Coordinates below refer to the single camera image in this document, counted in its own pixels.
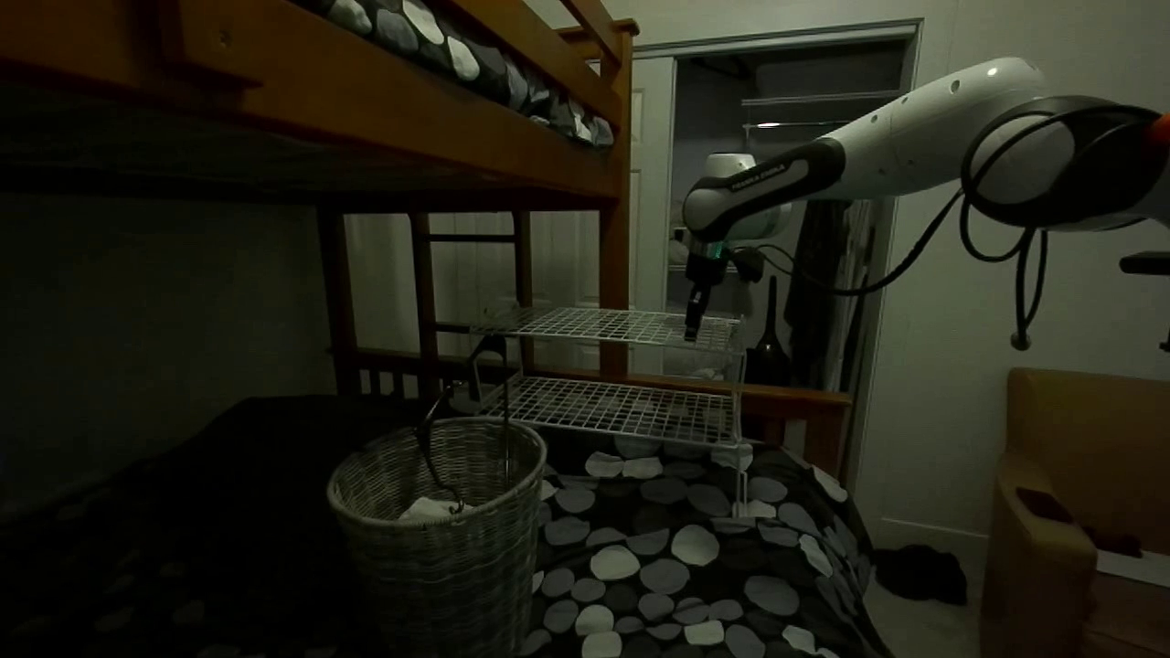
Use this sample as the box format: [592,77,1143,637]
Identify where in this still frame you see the white wire shelf rack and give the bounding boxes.
[454,303,753,476]

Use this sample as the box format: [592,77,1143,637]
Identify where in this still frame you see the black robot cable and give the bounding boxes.
[729,103,1170,354]

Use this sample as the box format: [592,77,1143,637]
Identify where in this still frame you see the upper bunk pebble bedding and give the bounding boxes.
[295,0,613,145]

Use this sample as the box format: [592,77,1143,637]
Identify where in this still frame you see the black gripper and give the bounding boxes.
[684,241,729,340]

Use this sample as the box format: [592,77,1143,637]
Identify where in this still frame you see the dark clothing on floor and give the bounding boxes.
[879,545,970,607]

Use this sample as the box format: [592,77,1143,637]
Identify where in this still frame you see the white cloth in basket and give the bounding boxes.
[400,498,475,521]

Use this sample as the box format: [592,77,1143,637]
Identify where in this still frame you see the wooden bunk bed frame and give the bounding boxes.
[0,0,853,482]

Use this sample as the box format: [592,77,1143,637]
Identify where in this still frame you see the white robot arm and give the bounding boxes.
[681,60,1170,340]

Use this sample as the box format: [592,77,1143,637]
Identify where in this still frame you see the dark hanging jacket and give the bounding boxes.
[781,201,850,387]

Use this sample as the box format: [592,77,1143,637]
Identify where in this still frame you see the pebble pattern bed cover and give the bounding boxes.
[0,398,893,658]

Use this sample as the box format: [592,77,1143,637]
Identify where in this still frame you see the brown cardboard box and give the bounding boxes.
[979,370,1170,658]

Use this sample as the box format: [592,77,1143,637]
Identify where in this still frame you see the woven wicker basket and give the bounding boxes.
[327,401,549,658]

